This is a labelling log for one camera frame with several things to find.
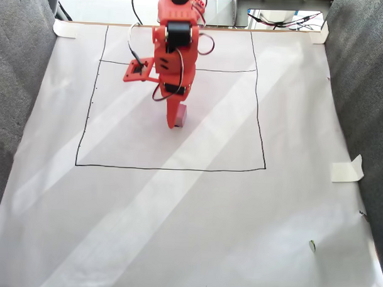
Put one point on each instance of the pink foam cube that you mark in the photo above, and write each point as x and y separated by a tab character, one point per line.
182	115

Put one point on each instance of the white paper sheet black lines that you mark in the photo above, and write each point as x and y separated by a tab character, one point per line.
189	212

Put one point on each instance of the white tape piece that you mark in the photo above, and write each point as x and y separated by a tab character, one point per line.
319	36
65	29

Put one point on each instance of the grey fabric panel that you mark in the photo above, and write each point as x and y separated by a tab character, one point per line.
13	96
366	93

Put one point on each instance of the white tape piece folded corner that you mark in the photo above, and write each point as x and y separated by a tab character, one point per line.
346	172

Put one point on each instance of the small round white sticker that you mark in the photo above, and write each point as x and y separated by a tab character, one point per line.
312	246

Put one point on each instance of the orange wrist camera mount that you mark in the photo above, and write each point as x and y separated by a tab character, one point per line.
139	70

